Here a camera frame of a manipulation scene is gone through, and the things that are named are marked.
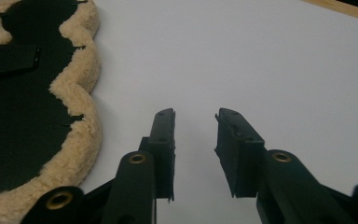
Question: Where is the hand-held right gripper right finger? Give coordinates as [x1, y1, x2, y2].
[214, 107, 355, 224]

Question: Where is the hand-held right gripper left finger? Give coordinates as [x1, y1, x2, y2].
[102, 107, 177, 224]

